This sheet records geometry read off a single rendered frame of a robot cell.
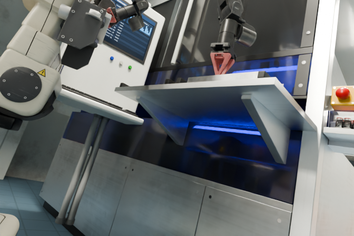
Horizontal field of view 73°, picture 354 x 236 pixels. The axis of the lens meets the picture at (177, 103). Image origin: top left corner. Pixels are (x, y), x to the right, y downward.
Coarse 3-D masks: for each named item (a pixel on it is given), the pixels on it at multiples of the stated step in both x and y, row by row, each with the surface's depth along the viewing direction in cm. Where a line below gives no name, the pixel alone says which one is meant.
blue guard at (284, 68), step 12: (264, 60) 107; (276, 60) 104; (288, 60) 100; (156, 72) 158; (168, 72) 150; (180, 72) 143; (192, 72) 136; (204, 72) 129; (228, 72) 119; (240, 72) 114; (276, 72) 102; (288, 72) 98; (144, 84) 162; (156, 84) 154; (288, 84) 96
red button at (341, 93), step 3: (342, 87) 80; (345, 87) 80; (339, 90) 80; (342, 90) 79; (345, 90) 79; (348, 90) 79; (336, 93) 80; (339, 93) 80; (342, 93) 79; (345, 93) 78; (348, 93) 78; (339, 96) 80; (342, 96) 79; (345, 96) 79; (348, 96) 79; (342, 99) 80
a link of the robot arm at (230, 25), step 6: (228, 18) 81; (222, 24) 82; (228, 24) 81; (234, 24) 81; (240, 24) 83; (222, 30) 81; (228, 30) 80; (234, 30) 81; (240, 30) 83; (234, 36) 82
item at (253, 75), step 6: (246, 72) 66; (252, 72) 65; (192, 78) 80; (198, 78) 78; (204, 78) 76; (210, 78) 74; (216, 78) 73; (222, 78) 71; (228, 78) 70; (234, 78) 68; (240, 78) 67; (246, 78) 65
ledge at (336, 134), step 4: (324, 128) 82; (328, 128) 81; (332, 128) 80; (336, 128) 80; (324, 132) 81; (328, 132) 81; (332, 132) 80; (336, 132) 79; (340, 132) 78; (344, 132) 78; (348, 132) 77; (352, 132) 76; (328, 136) 85; (332, 136) 83; (336, 136) 82; (340, 136) 81; (344, 136) 80; (348, 136) 79; (352, 136) 78; (332, 140) 88; (336, 140) 87; (340, 140) 85; (344, 140) 84; (348, 140) 83; (352, 140) 81
